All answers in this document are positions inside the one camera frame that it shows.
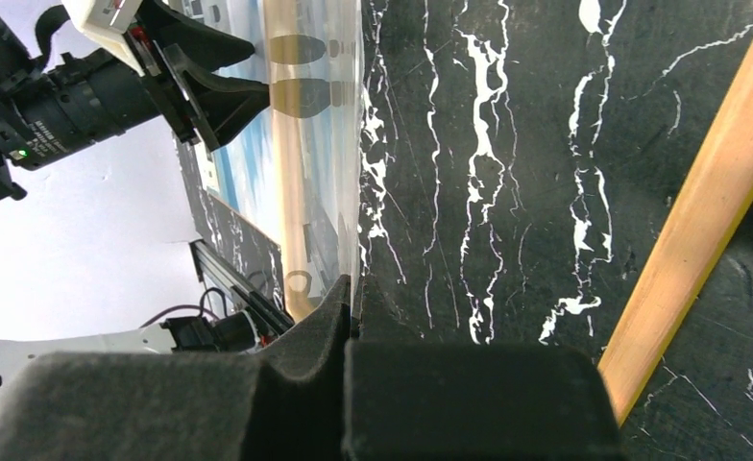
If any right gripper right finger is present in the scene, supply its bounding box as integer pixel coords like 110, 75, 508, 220
343, 277, 625, 460

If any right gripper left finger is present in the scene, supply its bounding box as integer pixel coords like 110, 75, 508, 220
0, 276, 352, 460

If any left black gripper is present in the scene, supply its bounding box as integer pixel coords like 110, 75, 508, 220
8, 0, 270, 170

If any yellow wooden picture frame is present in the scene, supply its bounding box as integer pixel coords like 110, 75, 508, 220
598, 41, 753, 424

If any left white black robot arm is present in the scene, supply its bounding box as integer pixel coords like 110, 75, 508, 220
0, 1, 270, 201

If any building and sky photo board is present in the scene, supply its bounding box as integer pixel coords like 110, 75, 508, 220
172, 0, 276, 250

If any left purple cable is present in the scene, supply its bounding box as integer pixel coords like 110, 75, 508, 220
139, 303, 222, 328

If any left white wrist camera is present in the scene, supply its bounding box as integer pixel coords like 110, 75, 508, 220
61, 0, 145, 77

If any aluminium rail with black bases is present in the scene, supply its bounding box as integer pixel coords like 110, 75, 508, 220
189, 240, 295, 352

